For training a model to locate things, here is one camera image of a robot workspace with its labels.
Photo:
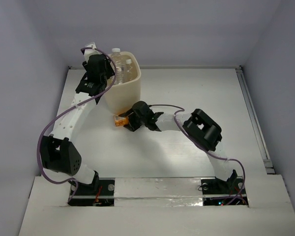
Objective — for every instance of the silver tape strip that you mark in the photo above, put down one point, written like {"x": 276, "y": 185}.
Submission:
{"x": 158, "y": 192}

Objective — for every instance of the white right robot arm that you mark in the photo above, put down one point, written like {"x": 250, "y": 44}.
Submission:
{"x": 197, "y": 126}

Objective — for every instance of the slim clear white-cap bottle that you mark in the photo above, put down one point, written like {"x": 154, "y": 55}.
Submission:
{"x": 130, "y": 75}

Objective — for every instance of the cream plastic bin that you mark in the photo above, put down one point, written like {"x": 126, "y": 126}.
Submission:
{"x": 120, "y": 98}

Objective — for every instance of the aluminium side rail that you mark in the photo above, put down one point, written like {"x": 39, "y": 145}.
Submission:
{"x": 255, "y": 123}

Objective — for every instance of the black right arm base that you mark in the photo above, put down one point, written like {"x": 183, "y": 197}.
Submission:
{"x": 220, "y": 193}

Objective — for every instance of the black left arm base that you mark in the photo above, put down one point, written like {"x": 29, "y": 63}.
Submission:
{"x": 100, "y": 194}

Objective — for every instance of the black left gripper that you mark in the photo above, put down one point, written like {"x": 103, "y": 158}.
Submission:
{"x": 107, "y": 71}

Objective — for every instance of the large clear square bottle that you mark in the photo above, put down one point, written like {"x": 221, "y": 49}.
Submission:
{"x": 119, "y": 60}

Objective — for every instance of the orange juice bottle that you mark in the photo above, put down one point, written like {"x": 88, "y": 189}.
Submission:
{"x": 120, "y": 121}

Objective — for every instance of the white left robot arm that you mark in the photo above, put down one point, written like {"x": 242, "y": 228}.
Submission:
{"x": 56, "y": 151}

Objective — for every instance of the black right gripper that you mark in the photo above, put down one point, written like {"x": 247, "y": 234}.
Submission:
{"x": 133, "y": 126}

